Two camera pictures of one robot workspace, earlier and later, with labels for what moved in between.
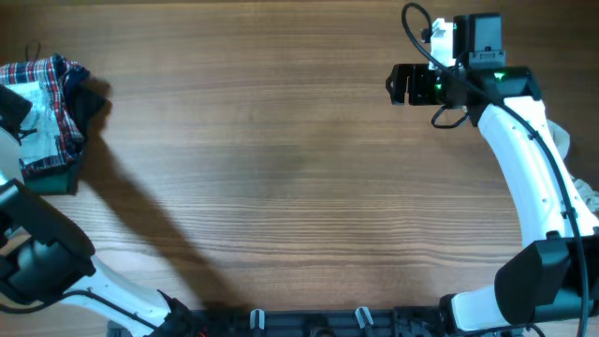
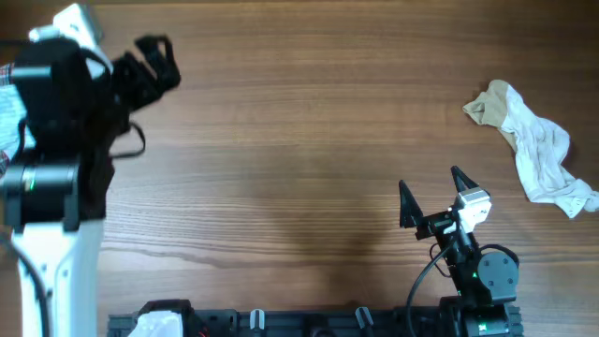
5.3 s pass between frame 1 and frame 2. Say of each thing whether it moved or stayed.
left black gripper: moved
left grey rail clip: stayed
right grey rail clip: stayed
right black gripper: moved
